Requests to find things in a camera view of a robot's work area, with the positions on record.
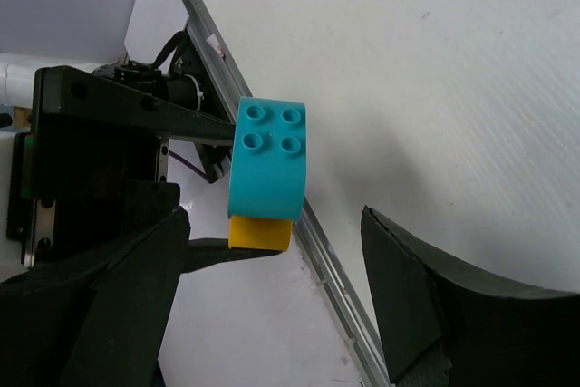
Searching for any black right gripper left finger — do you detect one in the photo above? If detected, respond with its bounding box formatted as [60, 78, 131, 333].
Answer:
[1, 208, 189, 386]

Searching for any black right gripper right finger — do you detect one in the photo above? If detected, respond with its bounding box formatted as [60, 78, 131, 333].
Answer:
[361, 208, 579, 386]

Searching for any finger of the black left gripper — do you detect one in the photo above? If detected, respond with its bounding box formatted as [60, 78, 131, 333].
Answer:
[181, 237, 280, 274]

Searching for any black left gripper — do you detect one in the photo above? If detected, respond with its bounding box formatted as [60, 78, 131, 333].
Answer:
[6, 66, 236, 265]

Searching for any yellow orange lego piece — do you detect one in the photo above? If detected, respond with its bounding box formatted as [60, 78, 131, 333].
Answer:
[228, 216, 294, 251]

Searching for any teal rounded lego brick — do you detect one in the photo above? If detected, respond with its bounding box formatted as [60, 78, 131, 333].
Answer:
[227, 97, 307, 222]

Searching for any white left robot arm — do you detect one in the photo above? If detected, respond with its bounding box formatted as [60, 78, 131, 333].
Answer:
[1, 53, 235, 269]

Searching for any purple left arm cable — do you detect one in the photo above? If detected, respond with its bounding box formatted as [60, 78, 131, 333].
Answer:
[168, 150, 214, 182]

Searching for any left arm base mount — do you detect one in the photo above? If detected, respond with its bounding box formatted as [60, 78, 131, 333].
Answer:
[90, 17, 237, 185]

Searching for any aluminium table front rail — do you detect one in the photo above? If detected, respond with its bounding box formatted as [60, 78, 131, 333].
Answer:
[158, 0, 391, 387]

